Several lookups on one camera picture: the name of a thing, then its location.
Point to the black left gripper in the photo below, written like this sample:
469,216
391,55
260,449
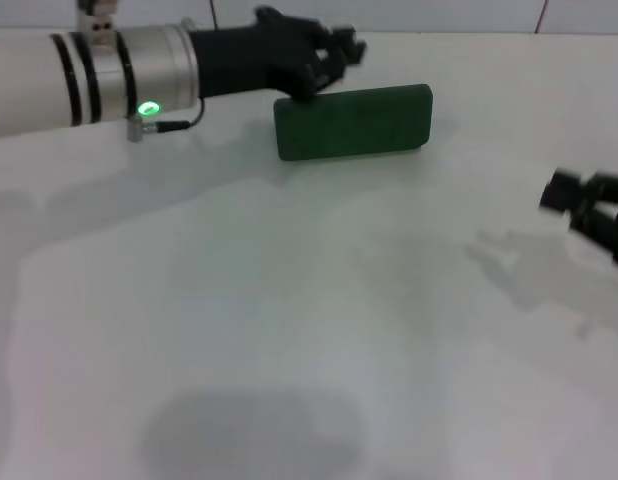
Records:
249,60

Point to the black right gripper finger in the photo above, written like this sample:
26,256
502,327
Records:
604,230
561,192

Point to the green glasses case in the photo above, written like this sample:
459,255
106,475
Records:
354,122

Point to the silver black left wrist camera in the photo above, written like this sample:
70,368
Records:
96,12

